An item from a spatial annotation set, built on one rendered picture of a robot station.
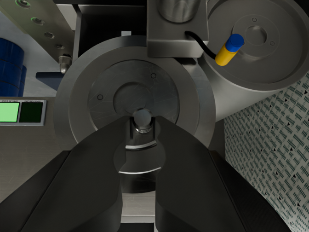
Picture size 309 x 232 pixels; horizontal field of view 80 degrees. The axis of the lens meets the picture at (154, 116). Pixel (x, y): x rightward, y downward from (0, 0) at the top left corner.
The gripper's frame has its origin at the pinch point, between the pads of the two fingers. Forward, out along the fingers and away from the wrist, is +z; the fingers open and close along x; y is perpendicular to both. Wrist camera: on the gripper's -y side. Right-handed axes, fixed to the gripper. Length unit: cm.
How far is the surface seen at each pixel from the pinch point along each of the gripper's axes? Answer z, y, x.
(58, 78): 173, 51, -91
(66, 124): 3.4, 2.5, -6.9
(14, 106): 34, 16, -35
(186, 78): 5.5, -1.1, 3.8
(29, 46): 235, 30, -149
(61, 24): 32.3, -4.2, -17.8
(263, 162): 9.0, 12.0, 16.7
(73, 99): 4.2, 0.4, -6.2
